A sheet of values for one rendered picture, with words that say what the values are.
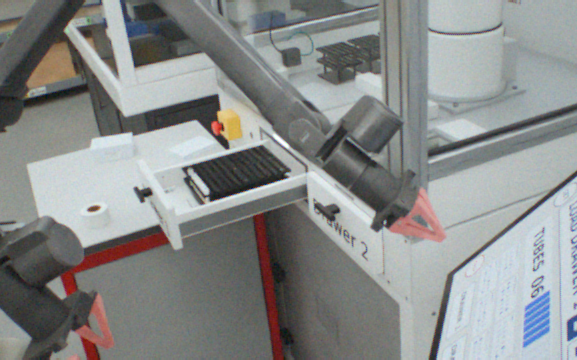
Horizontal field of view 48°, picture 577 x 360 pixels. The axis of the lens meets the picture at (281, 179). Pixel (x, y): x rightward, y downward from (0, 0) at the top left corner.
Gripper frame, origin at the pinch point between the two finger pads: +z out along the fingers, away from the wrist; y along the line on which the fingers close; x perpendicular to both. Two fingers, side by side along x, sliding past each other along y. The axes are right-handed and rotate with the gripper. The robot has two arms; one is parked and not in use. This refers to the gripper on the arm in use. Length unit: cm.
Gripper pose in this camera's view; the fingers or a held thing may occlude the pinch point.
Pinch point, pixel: (439, 235)
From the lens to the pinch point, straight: 96.2
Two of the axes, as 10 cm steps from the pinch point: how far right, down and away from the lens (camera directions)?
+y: 3.4, -4.5, 8.2
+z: 7.9, 6.1, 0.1
